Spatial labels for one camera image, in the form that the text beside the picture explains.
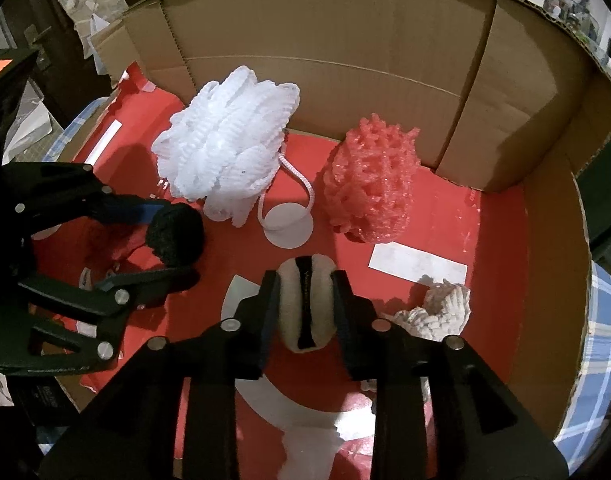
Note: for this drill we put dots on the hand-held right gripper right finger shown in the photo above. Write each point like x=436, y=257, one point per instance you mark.
x=343, y=320

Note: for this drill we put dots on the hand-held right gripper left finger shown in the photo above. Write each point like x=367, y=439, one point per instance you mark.
x=271, y=320

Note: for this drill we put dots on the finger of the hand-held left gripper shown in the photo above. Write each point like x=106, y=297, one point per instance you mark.
x=130, y=210
x=135, y=280

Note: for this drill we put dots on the white puff with black band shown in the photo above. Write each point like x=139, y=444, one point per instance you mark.
x=305, y=305

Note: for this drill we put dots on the knitted yarn ball with loop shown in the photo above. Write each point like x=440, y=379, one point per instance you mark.
x=175, y=235

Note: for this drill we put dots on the white mesh bath loofah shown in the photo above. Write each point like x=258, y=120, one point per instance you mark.
x=225, y=145

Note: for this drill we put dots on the red mesh bath loofah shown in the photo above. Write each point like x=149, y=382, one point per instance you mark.
x=370, y=180

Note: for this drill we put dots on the cardboard box with red lining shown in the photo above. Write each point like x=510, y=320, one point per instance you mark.
x=360, y=45

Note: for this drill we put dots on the white plastic bag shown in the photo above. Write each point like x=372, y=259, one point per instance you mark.
x=33, y=120

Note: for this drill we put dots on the dark brown door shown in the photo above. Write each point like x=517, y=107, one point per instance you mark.
x=20, y=10

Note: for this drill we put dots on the black rectangular block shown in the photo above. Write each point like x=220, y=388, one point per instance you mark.
x=40, y=400

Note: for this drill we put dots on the group of bottles and cosmetics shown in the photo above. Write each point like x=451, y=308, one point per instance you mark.
x=575, y=5

